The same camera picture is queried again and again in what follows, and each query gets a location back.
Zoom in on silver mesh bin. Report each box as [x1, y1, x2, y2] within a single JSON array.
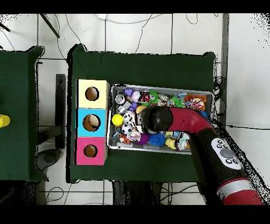
[[106, 83, 214, 155]]

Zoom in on wooden box three holes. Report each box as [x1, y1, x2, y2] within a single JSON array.
[[74, 79, 111, 166]]

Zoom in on red black crushed can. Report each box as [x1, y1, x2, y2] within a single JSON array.
[[138, 91, 151, 103]]

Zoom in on small toy soccer ball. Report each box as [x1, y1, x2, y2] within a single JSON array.
[[121, 123, 133, 135]]

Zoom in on plain yellow ball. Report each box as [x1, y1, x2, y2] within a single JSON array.
[[111, 114, 124, 127]]

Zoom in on dark can silver lid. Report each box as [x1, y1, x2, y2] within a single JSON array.
[[114, 94, 126, 105]]

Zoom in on green spiky eyeball toy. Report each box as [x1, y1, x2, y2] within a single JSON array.
[[141, 90, 159, 106]]

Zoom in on colourful patterned cloth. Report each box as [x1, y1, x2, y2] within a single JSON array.
[[126, 129, 141, 142], [188, 97, 206, 111]]

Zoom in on purple spiky ball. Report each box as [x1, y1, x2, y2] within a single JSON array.
[[136, 133, 150, 145]]

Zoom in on blue spiky ball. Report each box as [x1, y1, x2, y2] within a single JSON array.
[[148, 132, 167, 147]]

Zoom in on yellow toy animal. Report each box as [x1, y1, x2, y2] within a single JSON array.
[[165, 137, 177, 150]]

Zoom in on black upright panel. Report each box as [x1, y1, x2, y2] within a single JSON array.
[[55, 73, 66, 150]]

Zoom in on dark green side tablecloth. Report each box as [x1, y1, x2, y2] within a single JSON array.
[[0, 45, 49, 182]]

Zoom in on black rod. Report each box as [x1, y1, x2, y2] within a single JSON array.
[[39, 13, 61, 39]]

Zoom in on yellow plastic object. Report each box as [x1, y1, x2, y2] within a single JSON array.
[[0, 114, 11, 128]]

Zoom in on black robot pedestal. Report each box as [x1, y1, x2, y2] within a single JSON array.
[[111, 180, 164, 205]]

